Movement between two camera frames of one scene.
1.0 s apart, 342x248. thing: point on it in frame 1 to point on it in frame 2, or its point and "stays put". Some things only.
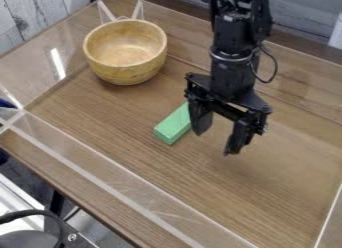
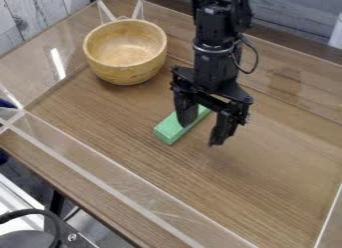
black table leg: (57, 203) stays put
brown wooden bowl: (126, 51) stays put
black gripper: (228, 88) to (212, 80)
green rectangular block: (174, 125) stays put
